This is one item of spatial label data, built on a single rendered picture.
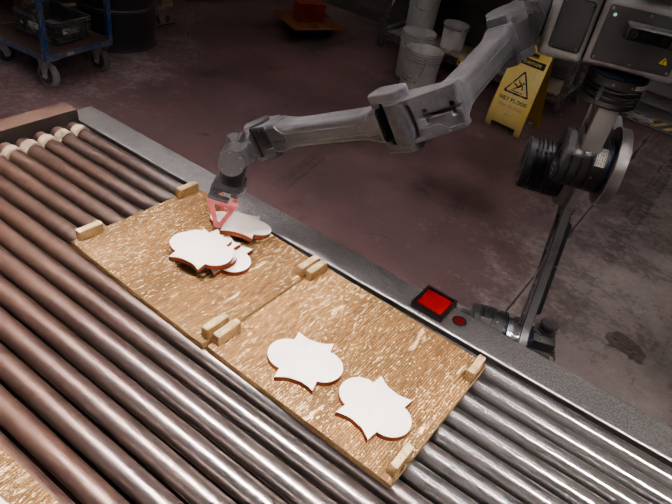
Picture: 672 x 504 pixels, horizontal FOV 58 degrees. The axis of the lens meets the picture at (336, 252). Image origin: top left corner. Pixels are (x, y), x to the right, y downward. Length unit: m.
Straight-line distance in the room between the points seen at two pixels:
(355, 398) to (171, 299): 0.42
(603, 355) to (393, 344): 1.84
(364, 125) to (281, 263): 0.41
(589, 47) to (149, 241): 1.05
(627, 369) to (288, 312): 1.98
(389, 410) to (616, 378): 1.89
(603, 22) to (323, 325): 0.88
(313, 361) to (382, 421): 0.17
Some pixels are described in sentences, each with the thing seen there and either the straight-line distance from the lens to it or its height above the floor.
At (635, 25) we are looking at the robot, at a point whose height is 1.49.
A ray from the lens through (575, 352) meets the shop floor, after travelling 2.87.
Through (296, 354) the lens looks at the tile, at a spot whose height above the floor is 0.95.
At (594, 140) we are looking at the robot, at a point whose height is 1.21.
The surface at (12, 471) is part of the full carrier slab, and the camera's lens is 1.02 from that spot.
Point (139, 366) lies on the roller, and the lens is 1.14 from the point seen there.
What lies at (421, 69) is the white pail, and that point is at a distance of 4.69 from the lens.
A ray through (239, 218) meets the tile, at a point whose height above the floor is 0.96.
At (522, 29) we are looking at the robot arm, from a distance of 1.31.
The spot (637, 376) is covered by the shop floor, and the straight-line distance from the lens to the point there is 2.93.
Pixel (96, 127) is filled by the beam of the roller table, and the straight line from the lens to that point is 1.88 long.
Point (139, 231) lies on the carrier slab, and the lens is 1.40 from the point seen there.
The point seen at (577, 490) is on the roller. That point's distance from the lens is 1.14.
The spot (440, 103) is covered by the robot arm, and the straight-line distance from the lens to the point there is 1.00.
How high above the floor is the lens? 1.77
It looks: 37 degrees down
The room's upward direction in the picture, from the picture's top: 11 degrees clockwise
